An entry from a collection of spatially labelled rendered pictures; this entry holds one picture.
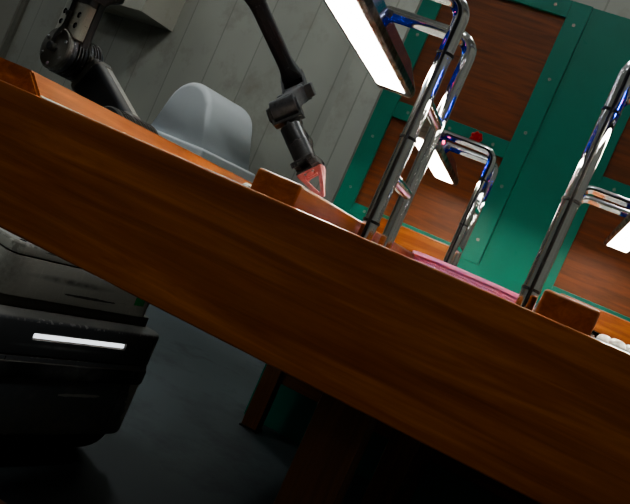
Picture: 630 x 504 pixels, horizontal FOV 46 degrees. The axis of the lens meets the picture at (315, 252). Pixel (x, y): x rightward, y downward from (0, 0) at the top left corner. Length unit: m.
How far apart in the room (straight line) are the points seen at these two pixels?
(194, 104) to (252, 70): 0.95
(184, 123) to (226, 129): 0.28
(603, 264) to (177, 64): 4.49
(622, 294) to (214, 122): 3.10
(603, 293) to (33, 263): 1.77
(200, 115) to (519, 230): 2.84
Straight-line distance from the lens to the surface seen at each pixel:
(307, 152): 1.85
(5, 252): 1.56
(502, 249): 2.58
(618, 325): 2.51
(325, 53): 5.52
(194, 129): 4.93
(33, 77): 0.99
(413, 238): 2.54
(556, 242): 1.03
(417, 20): 1.28
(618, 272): 2.59
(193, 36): 6.37
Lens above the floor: 0.73
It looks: 2 degrees down
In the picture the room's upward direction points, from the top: 24 degrees clockwise
